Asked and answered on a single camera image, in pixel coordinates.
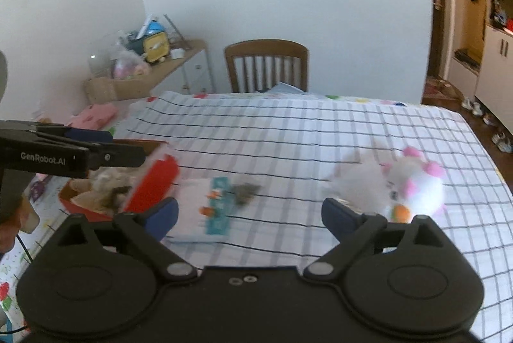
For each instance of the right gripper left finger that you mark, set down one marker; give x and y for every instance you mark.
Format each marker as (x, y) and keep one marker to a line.
(141, 235)

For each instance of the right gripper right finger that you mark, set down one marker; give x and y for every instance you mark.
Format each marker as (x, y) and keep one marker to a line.
(355, 233)

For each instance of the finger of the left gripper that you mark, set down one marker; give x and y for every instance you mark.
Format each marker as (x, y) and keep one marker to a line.
(116, 154)
(76, 134)

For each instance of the white mesh cloth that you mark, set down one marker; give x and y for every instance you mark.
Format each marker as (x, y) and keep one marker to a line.
(105, 190)

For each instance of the white pink plush toy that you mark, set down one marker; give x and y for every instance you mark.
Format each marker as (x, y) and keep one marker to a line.
(415, 186)

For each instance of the pink folded cloth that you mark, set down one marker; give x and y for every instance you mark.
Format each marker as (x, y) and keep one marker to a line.
(94, 117)

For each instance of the red tin box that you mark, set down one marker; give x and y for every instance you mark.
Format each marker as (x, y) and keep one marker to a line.
(154, 181)

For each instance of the cardboard box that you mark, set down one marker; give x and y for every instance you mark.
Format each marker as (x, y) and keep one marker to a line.
(105, 90)

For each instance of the clear plastic bag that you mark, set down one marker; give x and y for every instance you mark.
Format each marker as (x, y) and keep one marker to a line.
(128, 64)

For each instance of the white lamp shade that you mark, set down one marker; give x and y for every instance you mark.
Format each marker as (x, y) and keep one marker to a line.
(3, 74)

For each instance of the black white checkered tablecloth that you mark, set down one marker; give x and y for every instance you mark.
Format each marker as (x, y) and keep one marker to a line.
(291, 145)

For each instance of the yellow toy clock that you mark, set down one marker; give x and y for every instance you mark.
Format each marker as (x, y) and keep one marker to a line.
(156, 47)

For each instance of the wooden side desk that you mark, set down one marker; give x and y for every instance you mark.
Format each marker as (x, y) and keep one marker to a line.
(188, 75)

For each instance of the small white box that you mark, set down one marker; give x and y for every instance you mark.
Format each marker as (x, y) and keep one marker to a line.
(177, 53)

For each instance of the light blue cloth on chair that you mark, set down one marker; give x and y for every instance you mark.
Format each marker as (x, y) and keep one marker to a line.
(284, 88)

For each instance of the brown wooden chair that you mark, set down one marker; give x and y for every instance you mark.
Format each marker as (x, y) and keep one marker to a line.
(259, 65)

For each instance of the white cabinet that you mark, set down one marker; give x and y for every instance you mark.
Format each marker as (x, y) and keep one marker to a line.
(480, 65)

